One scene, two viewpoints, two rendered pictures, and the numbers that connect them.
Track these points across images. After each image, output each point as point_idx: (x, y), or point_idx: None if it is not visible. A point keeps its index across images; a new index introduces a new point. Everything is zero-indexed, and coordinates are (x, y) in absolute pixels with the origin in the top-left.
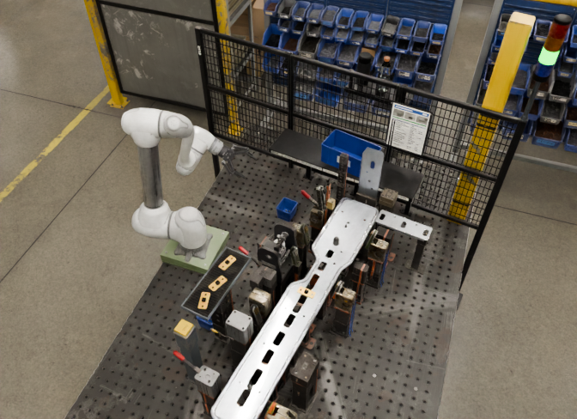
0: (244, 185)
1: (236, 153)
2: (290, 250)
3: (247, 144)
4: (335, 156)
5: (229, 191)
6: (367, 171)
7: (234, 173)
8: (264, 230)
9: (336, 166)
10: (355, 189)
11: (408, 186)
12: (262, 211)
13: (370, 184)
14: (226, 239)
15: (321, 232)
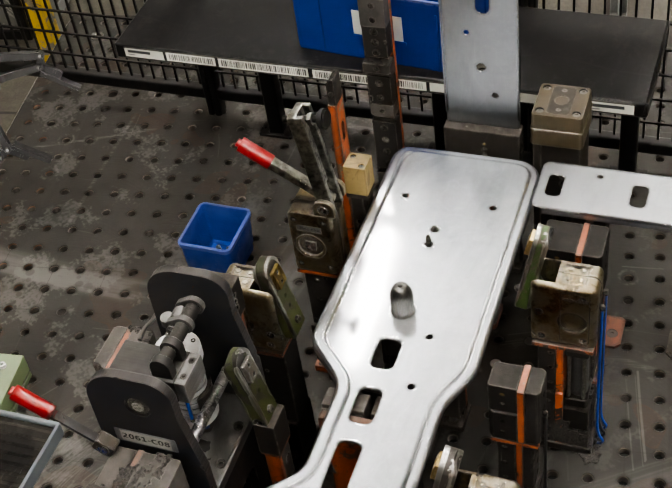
0: (68, 197)
1: (3, 77)
2: (226, 365)
3: (64, 69)
4: (344, 15)
5: (21, 226)
6: (469, 29)
7: (14, 152)
8: (150, 328)
9: (355, 54)
10: (438, 134)
11: (622, 68)
12: (137, 267)
13: (487, 78)
14: (16, 382)
15: (341, 280)
